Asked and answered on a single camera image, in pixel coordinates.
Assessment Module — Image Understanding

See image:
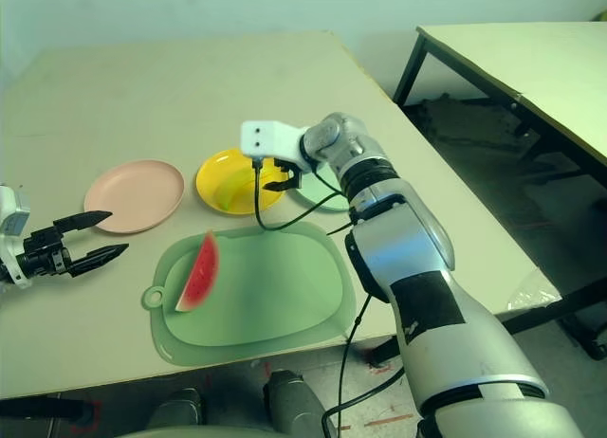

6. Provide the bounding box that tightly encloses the toy watermelon slice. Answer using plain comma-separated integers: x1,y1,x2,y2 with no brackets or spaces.
175,229,220,313

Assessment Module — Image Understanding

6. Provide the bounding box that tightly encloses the pink plastic plate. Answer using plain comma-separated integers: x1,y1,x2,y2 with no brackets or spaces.
83,159,185,234

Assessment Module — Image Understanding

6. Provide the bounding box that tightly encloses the yellow toy banana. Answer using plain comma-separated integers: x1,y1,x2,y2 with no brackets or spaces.
213,165,260,211

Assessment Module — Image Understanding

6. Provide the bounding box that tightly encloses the yellow plastic plate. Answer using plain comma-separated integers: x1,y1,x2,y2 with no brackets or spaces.
195,147,285,216

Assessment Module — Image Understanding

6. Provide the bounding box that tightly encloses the black fabric heap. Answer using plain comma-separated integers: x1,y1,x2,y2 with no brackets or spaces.
402,92,544,162

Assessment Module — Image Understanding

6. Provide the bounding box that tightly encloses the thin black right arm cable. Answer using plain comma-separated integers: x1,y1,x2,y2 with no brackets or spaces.
321,288,376,438

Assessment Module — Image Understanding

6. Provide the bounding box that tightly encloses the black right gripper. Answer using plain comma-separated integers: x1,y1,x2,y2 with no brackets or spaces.
263,156,306,193

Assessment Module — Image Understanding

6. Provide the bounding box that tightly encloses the side table with black frame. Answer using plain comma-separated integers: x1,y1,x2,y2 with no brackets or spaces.
392,20,607,172

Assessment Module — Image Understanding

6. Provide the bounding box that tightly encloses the grey robot right foot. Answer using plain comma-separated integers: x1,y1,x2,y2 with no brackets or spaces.
263,369,328,434

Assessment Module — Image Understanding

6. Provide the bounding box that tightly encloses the grey robot torso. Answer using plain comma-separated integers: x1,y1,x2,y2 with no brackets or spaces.
118,426,285,438

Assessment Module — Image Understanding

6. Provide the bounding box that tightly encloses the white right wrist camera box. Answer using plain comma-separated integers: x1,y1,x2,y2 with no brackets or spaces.
240,119,314,173

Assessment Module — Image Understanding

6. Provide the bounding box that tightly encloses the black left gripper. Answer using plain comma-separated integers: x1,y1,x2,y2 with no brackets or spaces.
22,210,130,279

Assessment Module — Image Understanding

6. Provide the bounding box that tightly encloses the orange floor tape strip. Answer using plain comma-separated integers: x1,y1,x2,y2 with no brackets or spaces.
365,412,414,429

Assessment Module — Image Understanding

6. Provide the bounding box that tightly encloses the grey robot left foot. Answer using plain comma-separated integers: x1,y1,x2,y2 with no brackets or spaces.
146,388,205,429

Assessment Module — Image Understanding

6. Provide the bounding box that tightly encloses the clear plastic bag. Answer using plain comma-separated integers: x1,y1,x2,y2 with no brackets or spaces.
506,266,564,312

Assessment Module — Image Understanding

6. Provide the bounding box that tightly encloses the mint green plastic plate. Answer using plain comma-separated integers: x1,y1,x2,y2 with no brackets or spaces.
288,162,352,212

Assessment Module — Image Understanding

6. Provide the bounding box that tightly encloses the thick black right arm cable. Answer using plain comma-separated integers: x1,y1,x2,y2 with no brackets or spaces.
252,155,355,233

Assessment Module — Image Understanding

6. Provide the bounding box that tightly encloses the green cutting board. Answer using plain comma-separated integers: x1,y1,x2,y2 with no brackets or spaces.
142,221,358,367

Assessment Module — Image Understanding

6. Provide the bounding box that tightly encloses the grey robot foot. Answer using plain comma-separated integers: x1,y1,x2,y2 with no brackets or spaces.
263,369,328,434
146,388,205,429

